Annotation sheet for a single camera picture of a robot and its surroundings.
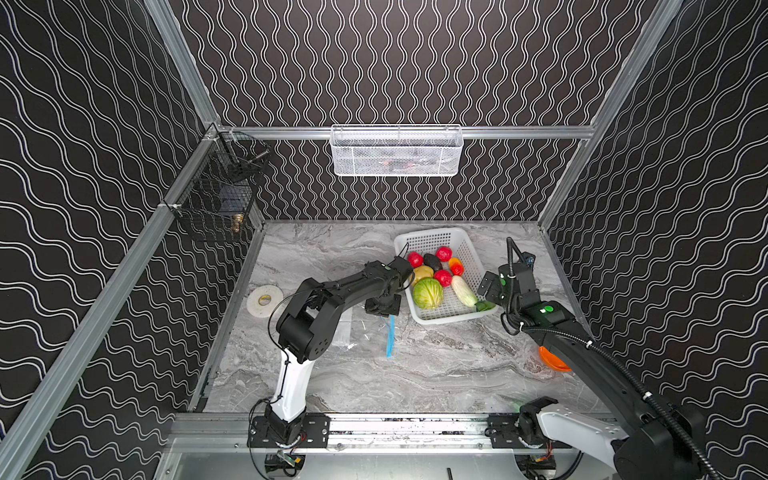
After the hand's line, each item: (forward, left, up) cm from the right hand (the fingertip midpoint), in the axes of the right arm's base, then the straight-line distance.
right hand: (501, 283), depth 82 cm
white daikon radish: (+6, +7, -13) cm, 16 cm away
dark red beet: (+20, +13, -11) cm, 26 cm away
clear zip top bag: (-8, +38, -16) cm, 42 cm away
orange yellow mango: (+18, +9, -12) cm, 24 cm away
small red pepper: (+15, +8, -13) cm, 21 cm away
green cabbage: (+2, +19, -8) cm, 21 cm away
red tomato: (+10, +14, -11) cm, 20 cm away
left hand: (-2, +29, -14) cm, 32 cm away
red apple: (+17, +22, -11) cm, 30 cm away
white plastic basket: (+2, +11, -17) cm, 20 cm away
